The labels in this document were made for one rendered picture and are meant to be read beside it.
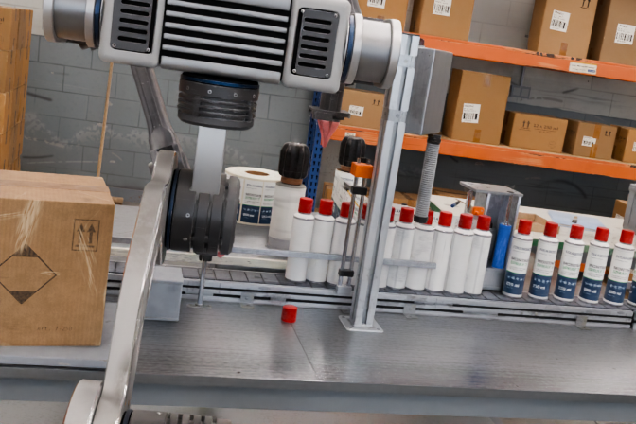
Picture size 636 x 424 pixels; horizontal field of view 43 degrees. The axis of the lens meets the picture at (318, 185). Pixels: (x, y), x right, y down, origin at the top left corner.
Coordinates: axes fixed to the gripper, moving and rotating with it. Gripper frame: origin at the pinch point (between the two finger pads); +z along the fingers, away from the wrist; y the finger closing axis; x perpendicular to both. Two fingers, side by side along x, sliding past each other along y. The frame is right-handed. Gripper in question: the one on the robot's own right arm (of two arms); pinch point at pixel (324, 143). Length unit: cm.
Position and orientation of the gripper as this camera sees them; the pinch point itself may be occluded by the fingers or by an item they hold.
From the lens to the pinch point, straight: 211.0
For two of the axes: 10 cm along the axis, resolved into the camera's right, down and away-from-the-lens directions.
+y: -9.6, -1.0, -2.4
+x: 2.1, 2.4, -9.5
